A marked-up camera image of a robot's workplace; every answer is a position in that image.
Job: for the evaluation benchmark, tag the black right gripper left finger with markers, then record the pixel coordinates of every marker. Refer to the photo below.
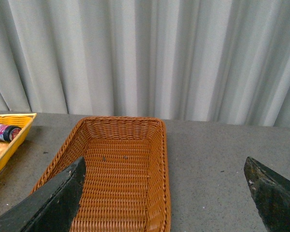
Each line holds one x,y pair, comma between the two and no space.
52,207

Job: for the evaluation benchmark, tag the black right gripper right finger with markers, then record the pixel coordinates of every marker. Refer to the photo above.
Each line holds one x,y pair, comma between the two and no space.
271,194

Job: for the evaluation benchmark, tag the brown wicker basket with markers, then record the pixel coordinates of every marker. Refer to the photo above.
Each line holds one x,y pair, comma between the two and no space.
126,188

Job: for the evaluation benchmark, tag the yellow wicker basket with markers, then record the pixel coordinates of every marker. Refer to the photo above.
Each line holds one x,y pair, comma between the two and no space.
24,121

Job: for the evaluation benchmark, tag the small red labelled can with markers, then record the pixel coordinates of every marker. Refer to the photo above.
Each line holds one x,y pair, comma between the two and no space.
8,132

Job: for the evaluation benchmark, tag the grey pleated curtain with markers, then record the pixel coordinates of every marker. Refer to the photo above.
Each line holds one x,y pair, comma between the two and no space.
226,61

